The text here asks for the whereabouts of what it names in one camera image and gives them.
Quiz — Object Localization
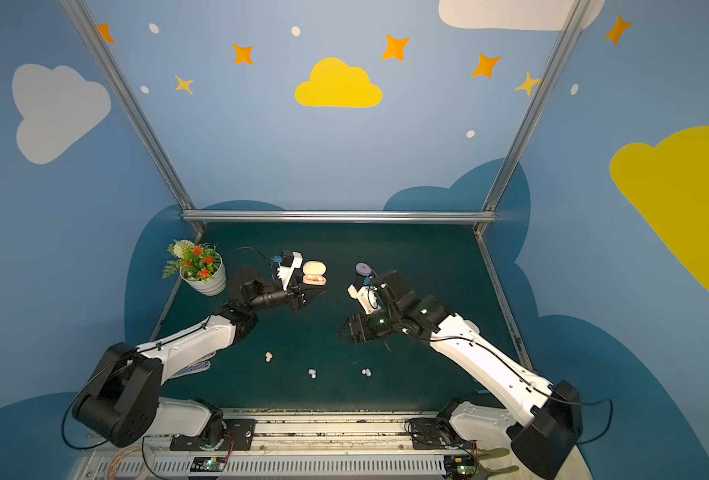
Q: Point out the purple earbud charging case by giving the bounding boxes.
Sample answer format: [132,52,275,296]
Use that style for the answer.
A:
[356,262,373,278]

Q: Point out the green controller board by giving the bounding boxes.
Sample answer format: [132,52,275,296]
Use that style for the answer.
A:
[190,457,228,473]
[444,456,479,480]

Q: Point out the beige cloth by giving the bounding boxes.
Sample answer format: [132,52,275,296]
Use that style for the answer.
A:
[490,447,593,480]

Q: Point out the left green controller board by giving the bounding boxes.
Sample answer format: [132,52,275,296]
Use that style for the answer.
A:
[190,457,228,473]

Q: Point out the pink earbud charging case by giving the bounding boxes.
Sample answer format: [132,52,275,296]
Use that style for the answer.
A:
[302,261,326,286]

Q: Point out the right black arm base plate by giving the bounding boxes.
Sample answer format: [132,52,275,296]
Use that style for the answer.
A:
[406,417,452,450]

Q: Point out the white pot with flowers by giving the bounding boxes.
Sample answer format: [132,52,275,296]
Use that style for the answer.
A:
[162,240,226,296]

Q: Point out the blue dotted work glove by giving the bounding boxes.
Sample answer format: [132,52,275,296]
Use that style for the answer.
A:
[170,361,210,380]

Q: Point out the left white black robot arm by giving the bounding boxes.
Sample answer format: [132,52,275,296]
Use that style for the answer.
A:
[66,261,326,450]

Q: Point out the right green controller board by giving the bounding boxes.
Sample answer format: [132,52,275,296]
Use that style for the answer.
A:
[444,456,479,480]

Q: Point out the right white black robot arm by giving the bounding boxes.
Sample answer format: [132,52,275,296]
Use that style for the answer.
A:
[340,263,591,479]

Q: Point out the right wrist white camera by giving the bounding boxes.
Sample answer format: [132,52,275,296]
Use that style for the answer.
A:
[348,284,381,315]

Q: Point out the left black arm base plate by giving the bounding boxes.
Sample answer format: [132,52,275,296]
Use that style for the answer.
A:
[170,418,256,452]

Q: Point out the green handled pliers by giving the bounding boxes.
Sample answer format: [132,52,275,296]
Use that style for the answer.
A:
[472,447,520,479]

